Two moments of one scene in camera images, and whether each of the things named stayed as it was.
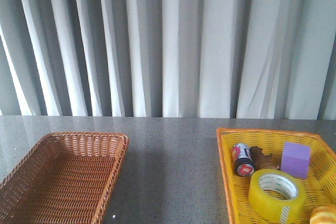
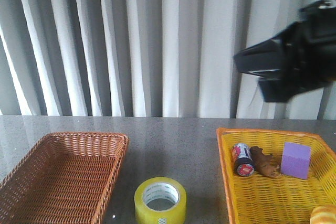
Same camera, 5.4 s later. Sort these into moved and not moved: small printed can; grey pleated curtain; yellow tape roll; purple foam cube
Moved: yellow tape roll
Not moved: purple foam cube; grey pleated curtain; small printed can
